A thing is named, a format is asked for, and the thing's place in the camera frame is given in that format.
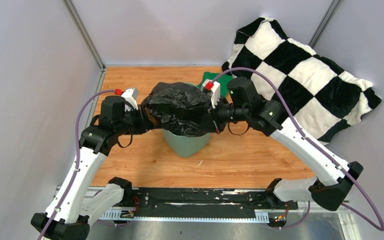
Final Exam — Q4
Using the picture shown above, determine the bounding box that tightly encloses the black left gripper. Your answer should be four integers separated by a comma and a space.
115, 104, 155, 136

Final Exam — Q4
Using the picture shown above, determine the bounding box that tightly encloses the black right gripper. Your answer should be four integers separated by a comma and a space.
197, 96, 248, 135

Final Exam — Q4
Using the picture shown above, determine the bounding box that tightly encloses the black plastic trash bag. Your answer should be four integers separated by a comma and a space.
141, 82, 211, 137

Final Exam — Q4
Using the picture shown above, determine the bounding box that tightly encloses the green plastic trash bin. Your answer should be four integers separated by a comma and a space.
161, 129, 210, 158

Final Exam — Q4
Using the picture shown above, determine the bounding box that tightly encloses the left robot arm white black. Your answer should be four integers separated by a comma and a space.
30, 91, 151, 240

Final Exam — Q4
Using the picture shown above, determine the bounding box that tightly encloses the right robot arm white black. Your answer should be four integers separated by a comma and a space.
200, 77, 363, 211

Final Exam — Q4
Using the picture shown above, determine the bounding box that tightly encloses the folded green cloth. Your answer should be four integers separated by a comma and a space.
197, 71, 233, 98

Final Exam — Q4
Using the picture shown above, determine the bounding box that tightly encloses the black white checkered pillow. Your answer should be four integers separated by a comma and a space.
221, 17, 382, 145

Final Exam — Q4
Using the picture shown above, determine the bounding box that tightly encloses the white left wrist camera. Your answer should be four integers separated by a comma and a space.
121, 87, 139, 112

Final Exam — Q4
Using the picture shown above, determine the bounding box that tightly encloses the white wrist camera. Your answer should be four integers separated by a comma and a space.
200, 79, 221, 109
121, 87, 139, 112

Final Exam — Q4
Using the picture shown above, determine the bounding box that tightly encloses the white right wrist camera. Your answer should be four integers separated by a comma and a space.
200, 79, 221, 109

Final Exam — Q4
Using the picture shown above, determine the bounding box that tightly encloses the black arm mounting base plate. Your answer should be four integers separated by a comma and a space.
99, 187, 300, 220

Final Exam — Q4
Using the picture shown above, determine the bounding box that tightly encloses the aluminium frame rail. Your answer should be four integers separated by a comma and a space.
87, 187, 361, 240

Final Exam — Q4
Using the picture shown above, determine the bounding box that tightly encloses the left corner aluminium post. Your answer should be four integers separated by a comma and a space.
62, 0, 106, 71

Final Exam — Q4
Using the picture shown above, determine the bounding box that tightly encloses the corner aluminium post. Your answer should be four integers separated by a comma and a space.
308, 0, 344, 48
62, 0, 106, 71

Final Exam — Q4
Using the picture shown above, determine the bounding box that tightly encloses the right corner aluminium post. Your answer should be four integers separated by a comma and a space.
308, 0, 344, 48

